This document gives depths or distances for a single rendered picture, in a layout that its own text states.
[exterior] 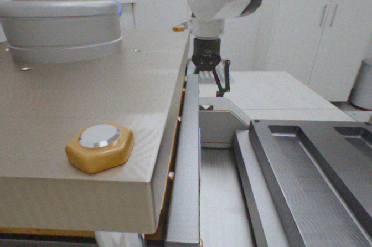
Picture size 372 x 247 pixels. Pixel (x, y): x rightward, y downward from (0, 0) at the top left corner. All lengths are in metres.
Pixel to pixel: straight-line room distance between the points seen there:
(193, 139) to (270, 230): 0.11
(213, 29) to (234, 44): 2.16
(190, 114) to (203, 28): 0.40
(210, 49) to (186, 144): 0.45
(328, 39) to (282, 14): 0.56
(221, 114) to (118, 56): 0.20
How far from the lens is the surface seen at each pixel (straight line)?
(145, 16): 2.65
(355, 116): 1.04
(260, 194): 0.25
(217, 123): 0.33
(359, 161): 0.29
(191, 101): 0.22
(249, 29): 2.75
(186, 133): 0.17
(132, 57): 0.16
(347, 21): 2.72
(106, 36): 0.17
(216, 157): 0.34
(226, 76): 0.64
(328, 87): 2.86
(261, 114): 0.88
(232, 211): 0.28
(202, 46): 0.59
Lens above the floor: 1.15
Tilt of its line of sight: 27 degrees down
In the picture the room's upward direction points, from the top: straight up
